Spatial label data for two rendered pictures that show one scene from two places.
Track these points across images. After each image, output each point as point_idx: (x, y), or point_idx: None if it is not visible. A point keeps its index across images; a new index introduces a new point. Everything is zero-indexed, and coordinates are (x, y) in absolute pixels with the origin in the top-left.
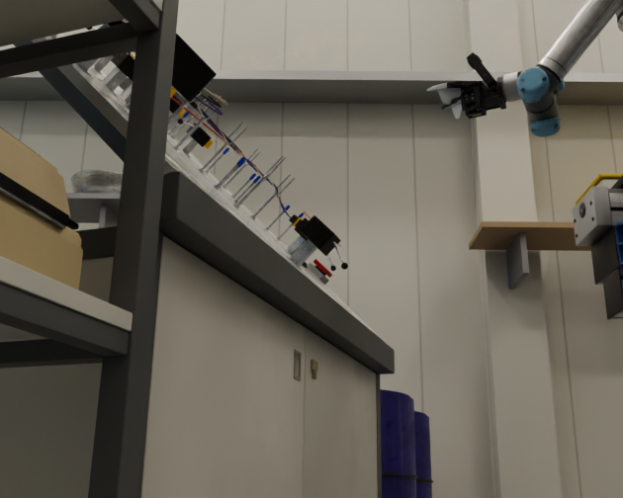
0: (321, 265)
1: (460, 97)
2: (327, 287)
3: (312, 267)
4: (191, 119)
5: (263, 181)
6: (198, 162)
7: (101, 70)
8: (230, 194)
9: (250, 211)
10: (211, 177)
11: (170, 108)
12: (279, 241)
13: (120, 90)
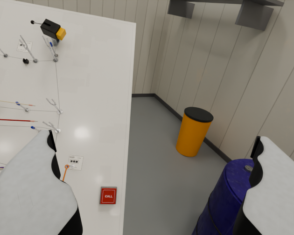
0: (101, 196)
1: (237, 227)
2: (110, 208)
3: (100, 191)
4: (50, 50)
5: (52, 126)
6: (71, 78)
7: (22, 10)
8: (74, 112)
9: (108, 117)
10: (22, 117)
11: (50, 36)
12: (69, 169)
13: None
